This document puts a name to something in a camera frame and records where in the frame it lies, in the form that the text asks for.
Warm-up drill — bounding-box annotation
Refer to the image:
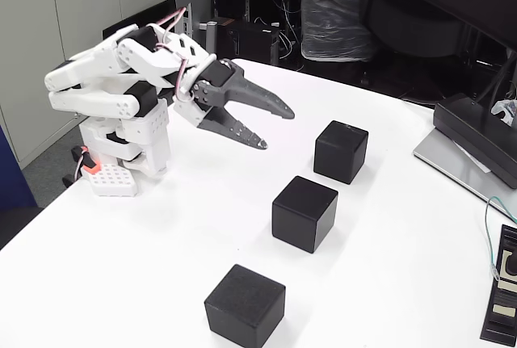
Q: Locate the black panel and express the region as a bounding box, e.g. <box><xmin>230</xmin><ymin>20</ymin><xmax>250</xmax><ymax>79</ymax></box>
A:
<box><xmin>103</xmin><ymin>0</ymin><xmax>170</xmax><ymax>42</ymax></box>

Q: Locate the trash bin with plastic bag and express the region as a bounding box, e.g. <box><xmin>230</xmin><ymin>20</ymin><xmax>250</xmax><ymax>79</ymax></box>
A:
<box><xmin>295</xmin><ymin>0</ymin><xmax>375</xmax><ymax>62</ymax></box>

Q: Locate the black flat device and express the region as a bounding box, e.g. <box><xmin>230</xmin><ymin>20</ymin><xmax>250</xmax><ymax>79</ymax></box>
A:
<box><xmin>479</xmin><ymin>224</ymin><xmax>517</xmax><ymax>347</ymax></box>

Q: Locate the thin green cable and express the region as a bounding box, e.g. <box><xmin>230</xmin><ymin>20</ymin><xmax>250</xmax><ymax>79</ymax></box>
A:
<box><xmin>484</xmin><ymin>195</ymin><xmax>517</xmax><ymax>283</ymax></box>

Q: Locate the tangled wire bundle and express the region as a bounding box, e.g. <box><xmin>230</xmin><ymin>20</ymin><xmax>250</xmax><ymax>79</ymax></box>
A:
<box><xmin>254</xmin><ymin>0</ymin><xmax>303</xmax><ymax>61</ymax></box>

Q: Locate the white crumpled plastic bag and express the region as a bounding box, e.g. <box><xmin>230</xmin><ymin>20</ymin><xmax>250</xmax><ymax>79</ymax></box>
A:
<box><xmin>490</xmin><ymin>99</ymin><xmax>517</xmax><ymax>127</ymax></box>

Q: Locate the grey metal post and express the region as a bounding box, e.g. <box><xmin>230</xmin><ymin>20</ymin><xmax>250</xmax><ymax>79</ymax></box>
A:
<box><xmin>198</xmin><ymin>20</ymin><xmax>219</xmax><ymax>61</ymax></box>

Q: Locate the black office chair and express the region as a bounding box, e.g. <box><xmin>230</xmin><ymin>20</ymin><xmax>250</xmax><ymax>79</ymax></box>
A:
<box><xmin>363</xmin><ymin>0</ymin><xmax>469</xmax><ymax>61</ymax></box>

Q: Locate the silver monitor stand base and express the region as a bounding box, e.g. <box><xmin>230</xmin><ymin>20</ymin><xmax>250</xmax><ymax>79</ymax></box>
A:
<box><xmin>412</xmin><ymin>125</ymin><xmax>517</xmax><ymax>220</ymax></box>

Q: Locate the black rectangular dock box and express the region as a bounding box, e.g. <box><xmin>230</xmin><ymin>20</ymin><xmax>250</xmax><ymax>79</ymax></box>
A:
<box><xmin>432</xmin><ymin>92</ymin><xmax>517</xmax><ymax>190</ymax></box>

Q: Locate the blue partition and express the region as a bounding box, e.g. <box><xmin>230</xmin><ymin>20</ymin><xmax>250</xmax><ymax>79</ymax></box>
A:
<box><xmin>0</xmin><ymin>124</ymin><xmax>38</xmax><ymax>212</ymax></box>

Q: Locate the orange clip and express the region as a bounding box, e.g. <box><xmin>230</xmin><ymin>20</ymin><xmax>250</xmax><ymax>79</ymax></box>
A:
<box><xmin>80</xmin><ymin>145</ymin><xmax>101</xmax><ymax>174</ymax></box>

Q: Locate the base power cable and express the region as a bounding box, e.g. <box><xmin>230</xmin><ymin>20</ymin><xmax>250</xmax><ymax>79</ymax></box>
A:
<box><xmin>61</xmin><ymin>145</ymin><xmax>89</xmax><ymax>187</ymax></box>

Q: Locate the black cube block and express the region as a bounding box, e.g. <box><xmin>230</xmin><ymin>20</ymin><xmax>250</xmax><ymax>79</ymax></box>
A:
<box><xmin>313</xmin><ymin>119</ymin><xmax>369</xmax><ymax>186</ymax></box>
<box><xmin>271</xmin><ymin>175</ymin><xmax>339</xmax><ymax>255</ymax></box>
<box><xmin>204</xmin><ymin>263</ymin><xmax>287</xmax><ymax>348</ymax></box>

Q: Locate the pink white arm cable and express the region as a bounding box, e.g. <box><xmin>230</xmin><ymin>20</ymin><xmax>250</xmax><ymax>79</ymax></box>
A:
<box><xmin>155</xmin><ymin>6</ymin><xmax>217</xmax><ymax>103</ymax></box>

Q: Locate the grey cabinet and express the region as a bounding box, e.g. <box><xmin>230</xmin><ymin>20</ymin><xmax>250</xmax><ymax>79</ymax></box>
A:
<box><xmin>0</xmin><ymin>0</ymin><xmax>170</xmax><ymax>170</ymax></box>

